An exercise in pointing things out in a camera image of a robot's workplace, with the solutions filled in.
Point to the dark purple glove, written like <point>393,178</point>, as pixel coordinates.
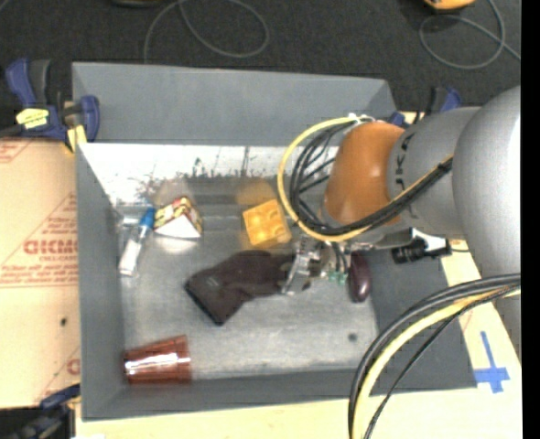
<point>238,282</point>

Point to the red-brown plastic cup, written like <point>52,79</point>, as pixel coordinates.
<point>160,361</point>

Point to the grey metal bin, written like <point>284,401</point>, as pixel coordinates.
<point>233,108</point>

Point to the red yellow wedge box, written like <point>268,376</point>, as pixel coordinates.
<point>180,220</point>

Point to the black cylinder on white bracket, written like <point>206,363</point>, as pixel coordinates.
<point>412,250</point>

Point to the yellow toy brick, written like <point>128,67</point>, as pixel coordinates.
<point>266,223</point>

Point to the clear bottle with blue cap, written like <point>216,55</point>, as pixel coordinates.
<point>135,245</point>

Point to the brown cardboard board red print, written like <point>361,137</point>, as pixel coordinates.
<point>27,254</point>

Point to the dark purple oval object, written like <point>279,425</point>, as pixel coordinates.
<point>359,278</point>

